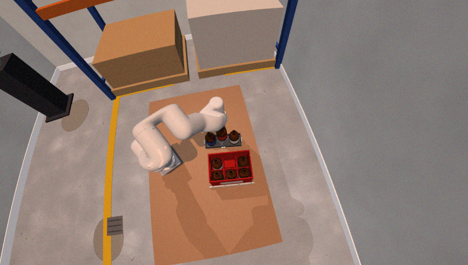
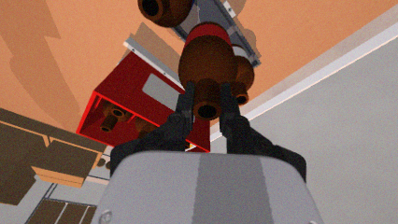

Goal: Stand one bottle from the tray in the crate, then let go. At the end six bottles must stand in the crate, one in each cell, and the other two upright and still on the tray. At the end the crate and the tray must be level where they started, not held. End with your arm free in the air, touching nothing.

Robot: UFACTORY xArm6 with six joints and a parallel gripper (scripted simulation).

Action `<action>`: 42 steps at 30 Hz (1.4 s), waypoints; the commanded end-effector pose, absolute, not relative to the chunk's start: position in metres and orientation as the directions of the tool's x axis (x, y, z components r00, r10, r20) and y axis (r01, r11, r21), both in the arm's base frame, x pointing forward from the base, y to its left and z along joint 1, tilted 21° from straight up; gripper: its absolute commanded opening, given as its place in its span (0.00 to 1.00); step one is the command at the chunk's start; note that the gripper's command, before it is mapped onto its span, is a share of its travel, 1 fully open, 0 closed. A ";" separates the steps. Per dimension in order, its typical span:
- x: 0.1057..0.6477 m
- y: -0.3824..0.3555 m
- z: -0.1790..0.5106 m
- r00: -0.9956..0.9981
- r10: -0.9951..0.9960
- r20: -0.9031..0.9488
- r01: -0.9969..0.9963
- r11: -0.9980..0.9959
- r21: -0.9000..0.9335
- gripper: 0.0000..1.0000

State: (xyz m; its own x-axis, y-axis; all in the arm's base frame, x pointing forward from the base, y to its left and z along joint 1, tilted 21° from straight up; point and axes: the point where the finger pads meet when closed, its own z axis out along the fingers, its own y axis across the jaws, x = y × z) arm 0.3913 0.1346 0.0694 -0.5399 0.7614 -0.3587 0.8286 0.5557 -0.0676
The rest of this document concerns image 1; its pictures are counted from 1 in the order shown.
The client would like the brown bottle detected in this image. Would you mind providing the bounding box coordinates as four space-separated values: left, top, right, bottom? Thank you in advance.
238 168 249 178
205 132 216 146
212 170 224 181
216 128 227 141
211 158 223 170
229 130 239 145
238 156 248 167
226 169 237 179

